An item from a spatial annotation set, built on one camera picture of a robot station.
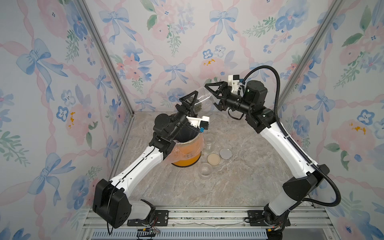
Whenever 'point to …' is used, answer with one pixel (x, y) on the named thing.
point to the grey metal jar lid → (225, 154)
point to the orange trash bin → (188, 162)
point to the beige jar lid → (213, 159)
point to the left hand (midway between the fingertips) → (193, 93)
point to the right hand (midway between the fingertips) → (207, 90)
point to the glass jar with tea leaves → (209, 140)
